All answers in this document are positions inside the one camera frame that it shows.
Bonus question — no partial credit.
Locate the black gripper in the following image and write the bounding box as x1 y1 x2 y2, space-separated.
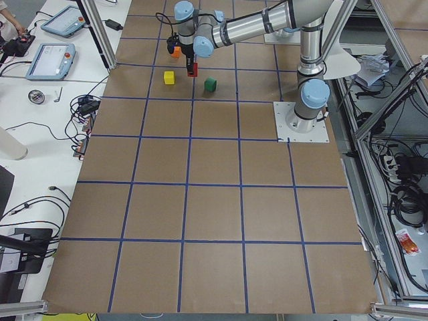
167 35 194 74

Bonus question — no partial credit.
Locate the red wooden block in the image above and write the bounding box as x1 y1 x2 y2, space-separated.
187 62 198 78

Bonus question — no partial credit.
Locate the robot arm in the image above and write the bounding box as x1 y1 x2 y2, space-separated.
161 1 356 134
264 28 300 45

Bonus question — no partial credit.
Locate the orange wooden block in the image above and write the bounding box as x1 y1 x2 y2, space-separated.
171 46 181 58

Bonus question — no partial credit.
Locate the yellow wooden block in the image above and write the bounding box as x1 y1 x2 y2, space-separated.
163 70 175 85

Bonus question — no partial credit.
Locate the green wooden block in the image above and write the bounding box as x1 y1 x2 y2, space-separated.
204 77 217 92

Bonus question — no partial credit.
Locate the stack of papers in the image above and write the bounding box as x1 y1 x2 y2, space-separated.
356 53 390 88

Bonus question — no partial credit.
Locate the black power adapter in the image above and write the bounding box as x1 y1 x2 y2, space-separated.
104 19 123 31

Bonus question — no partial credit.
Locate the far teach pendant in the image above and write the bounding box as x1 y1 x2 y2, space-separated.
41 5 86 38

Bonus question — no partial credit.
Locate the teach pendant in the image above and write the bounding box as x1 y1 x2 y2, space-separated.
41 5 86 38
25 43 76 81

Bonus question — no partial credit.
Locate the near teach pendant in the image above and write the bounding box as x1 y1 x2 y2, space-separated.
25 43 76 81

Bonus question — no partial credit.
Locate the black joystick box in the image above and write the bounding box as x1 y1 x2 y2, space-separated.
2 33 35 57

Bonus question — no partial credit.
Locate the white power strip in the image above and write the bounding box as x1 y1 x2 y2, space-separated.
381 154 401 184

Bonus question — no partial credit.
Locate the black monitor stand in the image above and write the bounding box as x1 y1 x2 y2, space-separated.
1 228 53 274

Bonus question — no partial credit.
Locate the red snack packet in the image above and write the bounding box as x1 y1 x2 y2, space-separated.
395 229 421 256

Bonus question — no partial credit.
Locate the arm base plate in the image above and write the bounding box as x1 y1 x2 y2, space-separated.
273 102 330 143
264 32 300 45

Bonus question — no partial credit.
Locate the aluminium frame post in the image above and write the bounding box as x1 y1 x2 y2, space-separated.
76 0 117 70

